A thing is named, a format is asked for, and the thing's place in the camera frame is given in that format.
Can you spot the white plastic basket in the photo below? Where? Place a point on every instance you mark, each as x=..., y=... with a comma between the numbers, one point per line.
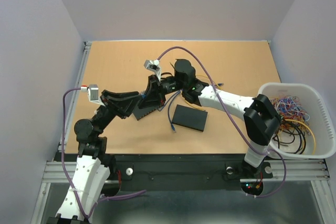
x=306, y=130

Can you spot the black switch with ports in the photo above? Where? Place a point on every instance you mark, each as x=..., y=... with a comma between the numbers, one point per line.
x=141, y=113

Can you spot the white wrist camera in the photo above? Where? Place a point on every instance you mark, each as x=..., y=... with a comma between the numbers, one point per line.
x=154, y=66
x=92, y=91

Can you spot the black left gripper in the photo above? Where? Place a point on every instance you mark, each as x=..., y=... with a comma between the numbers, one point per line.
x=123, y=106

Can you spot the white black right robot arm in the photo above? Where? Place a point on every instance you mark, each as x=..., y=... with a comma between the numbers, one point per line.
x=260, y=117

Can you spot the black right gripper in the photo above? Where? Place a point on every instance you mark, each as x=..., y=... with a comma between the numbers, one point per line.
x=152, y=96

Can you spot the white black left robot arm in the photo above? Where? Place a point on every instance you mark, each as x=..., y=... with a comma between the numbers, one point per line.
x=93, y=165

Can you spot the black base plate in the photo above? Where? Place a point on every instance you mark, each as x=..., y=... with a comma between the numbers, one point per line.
x=183, y=172

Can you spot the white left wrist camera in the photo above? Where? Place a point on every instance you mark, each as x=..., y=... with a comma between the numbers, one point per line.
x=92, y=91

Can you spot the black flat switch box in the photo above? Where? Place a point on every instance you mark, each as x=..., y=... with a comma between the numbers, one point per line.
x=190, y=118

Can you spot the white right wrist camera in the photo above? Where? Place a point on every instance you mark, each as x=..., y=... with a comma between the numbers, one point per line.
x=154, y=66

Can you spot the aluminium frame rails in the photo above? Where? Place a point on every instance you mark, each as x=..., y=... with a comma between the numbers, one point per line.
x=244, y=66

